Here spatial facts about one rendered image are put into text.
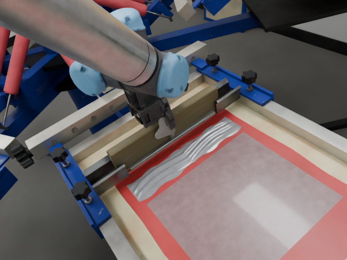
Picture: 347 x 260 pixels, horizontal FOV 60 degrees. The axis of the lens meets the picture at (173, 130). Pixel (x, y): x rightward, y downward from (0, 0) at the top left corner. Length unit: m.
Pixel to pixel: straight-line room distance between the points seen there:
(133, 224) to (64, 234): 1.35
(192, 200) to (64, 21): 0.53
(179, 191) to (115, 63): 0.45
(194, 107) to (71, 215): 1.47
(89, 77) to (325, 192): 0.56
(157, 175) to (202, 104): 0.24
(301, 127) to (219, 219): 0.33
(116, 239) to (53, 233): 1.43
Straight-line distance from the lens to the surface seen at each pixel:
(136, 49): 0.43
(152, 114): 0.75
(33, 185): 2.48
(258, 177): 0.78
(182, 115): 0.83
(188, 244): 0.70
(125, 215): 0.78
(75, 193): 0.74
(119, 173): 0.80
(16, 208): 2.43
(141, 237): 0.74
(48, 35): 0.35
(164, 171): 0.82
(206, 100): 0.87
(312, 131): 0.84
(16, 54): 1.29
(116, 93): 1.00
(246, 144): 0.85
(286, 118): 0.87
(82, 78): 0.58
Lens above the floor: 1.59
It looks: 43 degrees down
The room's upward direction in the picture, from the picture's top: 17 degrees counter-clockwise
